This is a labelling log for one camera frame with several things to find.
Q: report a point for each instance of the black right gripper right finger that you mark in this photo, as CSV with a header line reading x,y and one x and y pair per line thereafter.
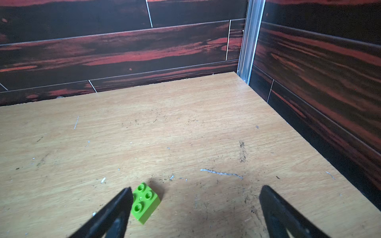
x,y
282,219

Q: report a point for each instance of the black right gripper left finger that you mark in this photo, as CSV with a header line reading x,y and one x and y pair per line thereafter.
x,y
111,221

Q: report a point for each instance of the aluminium corner post right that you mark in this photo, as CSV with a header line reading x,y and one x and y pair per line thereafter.
x,y
251,31

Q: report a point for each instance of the green 2x2 lego brick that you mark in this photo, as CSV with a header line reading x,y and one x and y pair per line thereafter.
x,y
145,203

